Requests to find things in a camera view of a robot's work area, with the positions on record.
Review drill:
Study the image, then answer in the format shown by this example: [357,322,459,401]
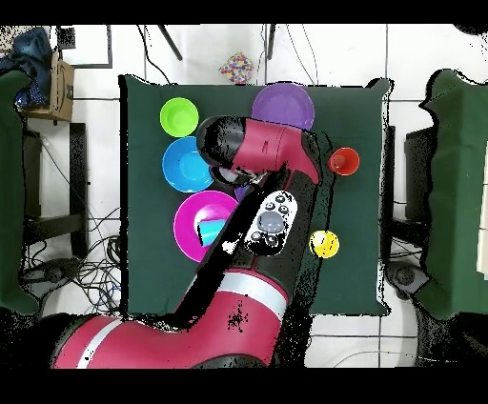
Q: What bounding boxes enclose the dark green table cloth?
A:
[119,73,394,317]

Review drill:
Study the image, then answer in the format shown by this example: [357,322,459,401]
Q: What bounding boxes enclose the black floor cable tangle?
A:
[22,205,123,317]

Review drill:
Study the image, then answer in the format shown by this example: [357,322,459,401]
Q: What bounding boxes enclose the orange cup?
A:
[327,147,360,177]

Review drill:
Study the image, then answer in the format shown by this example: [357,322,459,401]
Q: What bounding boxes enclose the blue cloth bundle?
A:
[0,26,53,109]

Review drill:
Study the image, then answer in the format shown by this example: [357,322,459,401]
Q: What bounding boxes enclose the cardboard box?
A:
[22,50,76,123]

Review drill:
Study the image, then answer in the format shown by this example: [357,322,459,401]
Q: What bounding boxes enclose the colourful patterned box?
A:
[218,51,255,86]

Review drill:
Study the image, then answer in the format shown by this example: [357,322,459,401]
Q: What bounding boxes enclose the black floor frame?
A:
[55,24,114,71]

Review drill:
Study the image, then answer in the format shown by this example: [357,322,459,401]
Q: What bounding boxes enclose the yellow cup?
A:
[308,230,340,259]

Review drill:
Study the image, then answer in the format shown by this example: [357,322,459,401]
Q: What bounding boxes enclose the green cloth side table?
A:
[0,70,41,316]
[417,69,488,321]

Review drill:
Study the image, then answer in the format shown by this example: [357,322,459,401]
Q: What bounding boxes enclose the black pedestal leg with caster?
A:
[383,258,432,300]
[20,256,83,293]

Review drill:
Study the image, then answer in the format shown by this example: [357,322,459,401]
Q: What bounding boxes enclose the purple bowl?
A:
[252,82,316,133]
[234,184,255,204]

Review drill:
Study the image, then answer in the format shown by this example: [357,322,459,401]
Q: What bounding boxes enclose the blue cup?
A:
[196,217,227,248]

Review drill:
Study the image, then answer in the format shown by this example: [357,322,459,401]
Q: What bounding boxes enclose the black tripod leg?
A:
[156,24,184,62]
[265,24,277,61]

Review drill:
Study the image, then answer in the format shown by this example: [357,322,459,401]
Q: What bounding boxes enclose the black stool frame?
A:
[21,122,90,258]

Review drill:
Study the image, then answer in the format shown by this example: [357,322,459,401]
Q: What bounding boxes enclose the green bowl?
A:
[159,96,200,138]

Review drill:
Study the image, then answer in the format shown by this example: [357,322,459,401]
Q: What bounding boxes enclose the large blue bowl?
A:
[161,135,215,193]

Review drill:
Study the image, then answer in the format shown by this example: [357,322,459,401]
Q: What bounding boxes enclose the pink bowl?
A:
[173,190,240,264]

